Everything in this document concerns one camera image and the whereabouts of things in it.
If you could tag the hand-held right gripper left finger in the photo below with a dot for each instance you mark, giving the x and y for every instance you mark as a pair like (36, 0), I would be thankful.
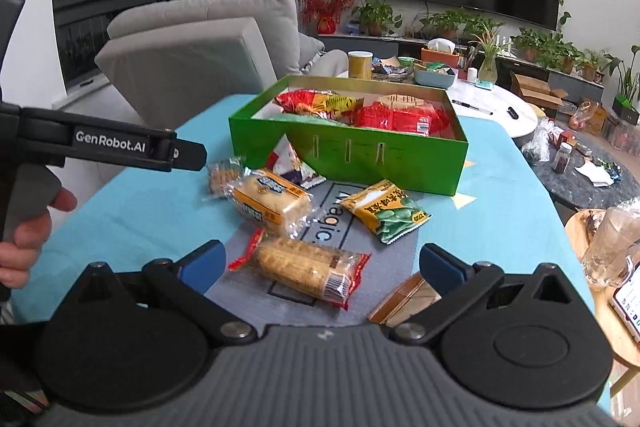
(200, 269)

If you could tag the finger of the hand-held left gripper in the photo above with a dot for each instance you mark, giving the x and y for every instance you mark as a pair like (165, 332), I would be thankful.
(190, 156)

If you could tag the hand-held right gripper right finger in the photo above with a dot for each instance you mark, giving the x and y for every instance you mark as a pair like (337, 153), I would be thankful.
(442, 269)

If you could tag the small clear cookie packet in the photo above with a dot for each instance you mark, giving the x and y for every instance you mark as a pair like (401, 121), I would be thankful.
(224, 177)

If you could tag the brown snack packet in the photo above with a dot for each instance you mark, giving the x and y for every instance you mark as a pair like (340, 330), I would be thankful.
(405, 302)

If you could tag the yellow green pea packet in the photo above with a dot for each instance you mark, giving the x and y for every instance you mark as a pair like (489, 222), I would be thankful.
(385, 209)

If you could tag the yellow label bread packet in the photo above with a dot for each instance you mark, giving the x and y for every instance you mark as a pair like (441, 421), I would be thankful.
(272, 202)

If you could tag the red-ended cracker packet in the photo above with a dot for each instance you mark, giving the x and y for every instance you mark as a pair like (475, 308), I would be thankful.
(300, 267)

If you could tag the white blue snack packet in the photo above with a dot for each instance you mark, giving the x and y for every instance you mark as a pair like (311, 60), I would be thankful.
(295, 167)

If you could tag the red cookie print snack bag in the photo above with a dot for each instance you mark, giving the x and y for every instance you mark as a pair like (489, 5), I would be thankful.
(305, 102)

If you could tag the green cardboard box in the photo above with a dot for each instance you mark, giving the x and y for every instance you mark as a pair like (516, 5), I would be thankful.
(350, 157)

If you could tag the red snack packet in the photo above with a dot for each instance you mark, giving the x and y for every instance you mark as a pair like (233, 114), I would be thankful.
(390, 119)

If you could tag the person's left hand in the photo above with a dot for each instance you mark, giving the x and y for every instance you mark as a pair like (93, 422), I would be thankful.
(25, 257)

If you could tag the grey armchair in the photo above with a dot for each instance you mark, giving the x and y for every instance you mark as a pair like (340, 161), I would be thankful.
(200, 57)

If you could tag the dark marble round table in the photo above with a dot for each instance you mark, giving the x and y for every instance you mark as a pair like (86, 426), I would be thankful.
(565, 189)

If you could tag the brown spice jar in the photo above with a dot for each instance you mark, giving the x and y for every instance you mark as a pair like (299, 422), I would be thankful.
(562, 159)

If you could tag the clear plastic bag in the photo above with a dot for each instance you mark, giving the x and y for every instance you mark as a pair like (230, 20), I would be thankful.
(542, 139)

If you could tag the black white pen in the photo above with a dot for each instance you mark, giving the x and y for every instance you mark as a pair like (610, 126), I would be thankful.
(472, 108)

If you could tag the glass mug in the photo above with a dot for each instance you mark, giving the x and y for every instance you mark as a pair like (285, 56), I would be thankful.
(607, 247)

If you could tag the small black object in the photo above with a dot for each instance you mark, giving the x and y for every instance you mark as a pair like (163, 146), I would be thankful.
(513, 112)

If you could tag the wooden round side table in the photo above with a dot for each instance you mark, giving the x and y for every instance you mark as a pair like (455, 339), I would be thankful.
(607, 332)

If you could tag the white paper sheet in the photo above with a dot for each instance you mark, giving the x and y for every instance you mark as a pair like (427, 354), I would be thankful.
(595, 174)

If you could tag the smartphone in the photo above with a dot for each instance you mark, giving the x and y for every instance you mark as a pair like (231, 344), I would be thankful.
(630, 304)

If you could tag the yellow can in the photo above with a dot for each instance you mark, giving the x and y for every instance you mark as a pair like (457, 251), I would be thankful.
(360, 67)

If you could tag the blue basket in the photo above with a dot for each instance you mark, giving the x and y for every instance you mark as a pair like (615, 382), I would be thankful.
(435, 77)

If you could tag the red berry plant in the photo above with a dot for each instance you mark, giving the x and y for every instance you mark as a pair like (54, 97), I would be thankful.
(325, 7)

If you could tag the open cardboard box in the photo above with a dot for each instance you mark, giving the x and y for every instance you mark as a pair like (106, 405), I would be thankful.
(537, 92)

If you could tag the glass vase with plant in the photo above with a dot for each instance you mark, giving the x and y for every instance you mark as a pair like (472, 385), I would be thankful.
(487, 67)

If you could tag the pile of snack wrappers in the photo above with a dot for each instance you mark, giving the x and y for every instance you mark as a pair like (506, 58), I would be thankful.
(392, 68)

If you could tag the tv cabinet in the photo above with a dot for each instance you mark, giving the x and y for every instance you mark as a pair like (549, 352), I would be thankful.
(502, 69)

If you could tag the orange bag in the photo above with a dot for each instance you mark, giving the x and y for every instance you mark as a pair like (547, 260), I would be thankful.
(587, 117)

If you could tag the orange tissue box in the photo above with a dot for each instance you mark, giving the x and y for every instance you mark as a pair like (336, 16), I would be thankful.
(440, 56)

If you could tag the green potted plant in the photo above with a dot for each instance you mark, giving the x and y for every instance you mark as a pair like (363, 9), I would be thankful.
(376, 17)

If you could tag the row of potted plants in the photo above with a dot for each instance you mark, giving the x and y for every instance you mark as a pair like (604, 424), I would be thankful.
(545, 49)

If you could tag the black green box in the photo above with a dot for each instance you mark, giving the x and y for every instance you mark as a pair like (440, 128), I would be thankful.
(627, 109)

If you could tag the tall leafy plant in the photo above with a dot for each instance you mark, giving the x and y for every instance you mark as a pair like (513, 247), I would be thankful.
(625, 77)

